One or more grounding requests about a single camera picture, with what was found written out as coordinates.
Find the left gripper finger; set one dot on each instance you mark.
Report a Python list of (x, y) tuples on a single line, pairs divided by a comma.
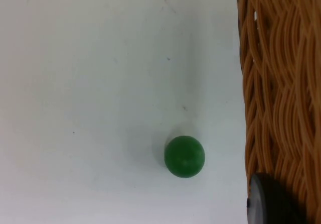
[(270, 204)]

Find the pale brown wicker basket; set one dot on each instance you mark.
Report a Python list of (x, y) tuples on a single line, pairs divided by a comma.
[(283, 83)]

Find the green ball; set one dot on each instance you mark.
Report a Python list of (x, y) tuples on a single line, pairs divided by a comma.
[(184, 156)]

